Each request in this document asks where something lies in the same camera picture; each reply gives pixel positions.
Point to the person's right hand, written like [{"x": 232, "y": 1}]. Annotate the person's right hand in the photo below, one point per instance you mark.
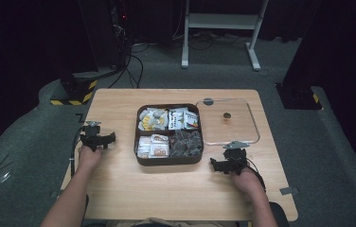
[{"x": 245, "y": 181}]

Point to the white metal stand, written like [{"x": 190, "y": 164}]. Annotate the white metal stand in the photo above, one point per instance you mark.
[{"x": 222, "y": 21}]

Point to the pile of white orange packets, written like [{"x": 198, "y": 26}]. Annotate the pile of white orange packets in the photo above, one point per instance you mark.
[{"x": 153, "y": 146}]

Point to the black stand base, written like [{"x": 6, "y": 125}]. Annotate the black stand base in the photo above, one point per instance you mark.
[{"x": 297, "y": 97}]

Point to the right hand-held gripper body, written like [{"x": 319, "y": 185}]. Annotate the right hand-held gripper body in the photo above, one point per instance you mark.
[{"x": 236, "y": 159}]

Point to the brown four-compartment snack box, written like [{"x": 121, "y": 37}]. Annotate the brown four-compartment snack box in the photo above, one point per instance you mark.
[{"x": 168, "y": 159}]

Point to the pile of yellow white packets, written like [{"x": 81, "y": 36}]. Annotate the pile of yellow white packets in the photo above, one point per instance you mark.
[{"x": 152, "y": 119}]

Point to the person's left hand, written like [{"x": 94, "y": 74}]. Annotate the person's left hand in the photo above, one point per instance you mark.
[{"x": 89, "y": 158}]

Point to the grey tape strip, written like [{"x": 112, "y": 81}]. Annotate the grey tape strip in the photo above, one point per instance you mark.
[{"x": 288, "y": 190}]

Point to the white packet with colourful print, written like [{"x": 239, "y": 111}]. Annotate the white packet with colourful print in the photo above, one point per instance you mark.
[{"x": 191, "y": 120}]

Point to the black stand with striped base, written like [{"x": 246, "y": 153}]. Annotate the black stand with striped base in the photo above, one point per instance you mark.
[{"x": 76, "y": 91}]

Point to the white packet with black print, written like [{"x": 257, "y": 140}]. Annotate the white packet with black print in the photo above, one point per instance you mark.
[{"x": 175, "y": 120}]

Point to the pile of dark wrapped candies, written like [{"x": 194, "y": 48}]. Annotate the pile of dark wrapped candies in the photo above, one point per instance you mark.
[{"x": 186, "y": 143}]

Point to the grey round sticker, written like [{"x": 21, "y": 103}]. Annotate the grey round sticker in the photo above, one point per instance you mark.
[{"x": 208, "y": 101}]

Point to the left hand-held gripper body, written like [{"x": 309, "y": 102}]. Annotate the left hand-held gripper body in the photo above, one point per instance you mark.
[{"x": 91, "y": 138}]

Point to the clear lid with dark knob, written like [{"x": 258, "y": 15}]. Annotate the clear lid with dark knob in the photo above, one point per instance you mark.
[{"x": 239, "y": 126}]

